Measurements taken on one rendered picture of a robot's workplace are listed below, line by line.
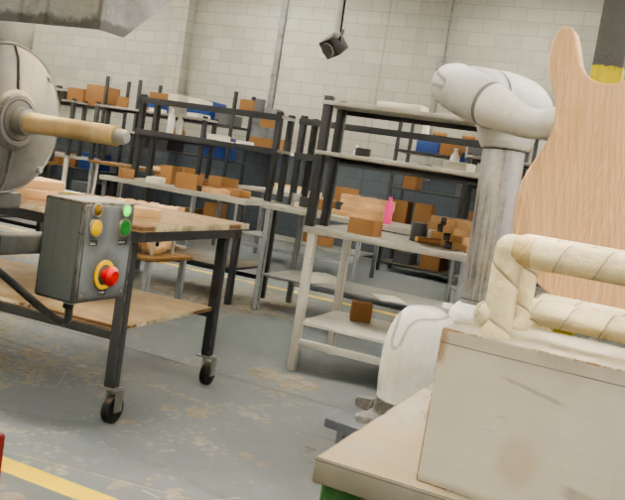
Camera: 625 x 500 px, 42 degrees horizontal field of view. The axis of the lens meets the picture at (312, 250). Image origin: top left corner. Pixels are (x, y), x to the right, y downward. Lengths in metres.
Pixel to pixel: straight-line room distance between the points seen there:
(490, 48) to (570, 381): 11.78
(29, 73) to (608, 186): 0.94
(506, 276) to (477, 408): 0.14
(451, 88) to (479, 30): 10.81
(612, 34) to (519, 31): 4.56
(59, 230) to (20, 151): 0.23
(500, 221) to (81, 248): 0.95
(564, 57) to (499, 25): 11.37
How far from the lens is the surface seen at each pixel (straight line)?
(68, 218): 1.62
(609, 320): 1.02
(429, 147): 11.27
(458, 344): 0.88
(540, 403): 0.87
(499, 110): 1.77
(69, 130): 1.35
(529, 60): 12.42
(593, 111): 1.22
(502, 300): 0.87
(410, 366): 1.81
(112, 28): 1.18
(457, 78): 1.86
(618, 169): 1.21
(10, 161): 1.45
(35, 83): 1.49
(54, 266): 1.64
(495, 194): 1.96
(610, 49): 8.07
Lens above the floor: 1.25
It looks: 6 degrees down
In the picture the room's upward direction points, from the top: 9 degrees clockwise
